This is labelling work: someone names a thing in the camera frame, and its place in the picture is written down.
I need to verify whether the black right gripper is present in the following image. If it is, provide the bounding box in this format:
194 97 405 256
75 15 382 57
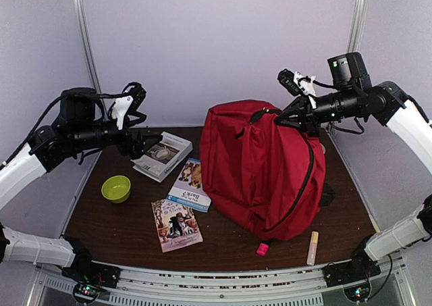
274 86 361 137

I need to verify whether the grey white hardcover book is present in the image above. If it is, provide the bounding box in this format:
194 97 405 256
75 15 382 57
132 132 193 182

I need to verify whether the blue dog picture book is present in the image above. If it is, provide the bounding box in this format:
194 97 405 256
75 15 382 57
166 158 211 213

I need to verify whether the red student backpack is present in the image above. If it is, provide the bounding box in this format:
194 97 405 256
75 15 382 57
200 100 326 241

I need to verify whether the pink illustrated paperback book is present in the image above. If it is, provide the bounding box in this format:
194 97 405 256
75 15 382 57
151 199 203 253

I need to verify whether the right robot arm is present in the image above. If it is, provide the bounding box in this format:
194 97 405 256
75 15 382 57
275 52 431 280

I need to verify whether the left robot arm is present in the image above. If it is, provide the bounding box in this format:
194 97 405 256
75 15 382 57
1 82 163 282

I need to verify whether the lime green bowl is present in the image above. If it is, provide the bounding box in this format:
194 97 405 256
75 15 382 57
101 175 132 204

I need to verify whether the pale yellow highlighter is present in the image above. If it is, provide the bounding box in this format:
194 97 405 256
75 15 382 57
306 231 319 265

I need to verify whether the pink black highlighter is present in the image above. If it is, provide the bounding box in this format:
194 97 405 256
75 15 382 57
256 242 269 257

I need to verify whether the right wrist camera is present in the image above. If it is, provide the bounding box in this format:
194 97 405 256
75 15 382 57
277 69 317 109

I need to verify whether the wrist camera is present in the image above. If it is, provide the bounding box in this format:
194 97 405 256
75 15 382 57
107 82 147 130
277 69 317 109

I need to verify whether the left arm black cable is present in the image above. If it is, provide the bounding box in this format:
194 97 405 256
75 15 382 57
33 82 142 145

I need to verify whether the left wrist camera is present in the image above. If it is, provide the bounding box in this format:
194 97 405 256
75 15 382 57
107 82 147 130

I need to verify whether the right aluminium frame post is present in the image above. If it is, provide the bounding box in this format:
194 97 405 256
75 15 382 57
347 0 367 52

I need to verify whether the aluminium frame post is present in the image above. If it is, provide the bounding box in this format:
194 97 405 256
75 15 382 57
347 0 367 52
72 0 102 93

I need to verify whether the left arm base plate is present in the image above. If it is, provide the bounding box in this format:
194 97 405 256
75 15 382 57
61 262 121 288

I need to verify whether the left aluminium frame post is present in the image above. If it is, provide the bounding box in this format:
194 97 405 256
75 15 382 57
72 0 102 93

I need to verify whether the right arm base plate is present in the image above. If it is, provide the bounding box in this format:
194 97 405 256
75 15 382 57
322 260 381 287

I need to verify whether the front aluminium rail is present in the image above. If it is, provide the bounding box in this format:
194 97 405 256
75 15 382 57
33 251 406 306

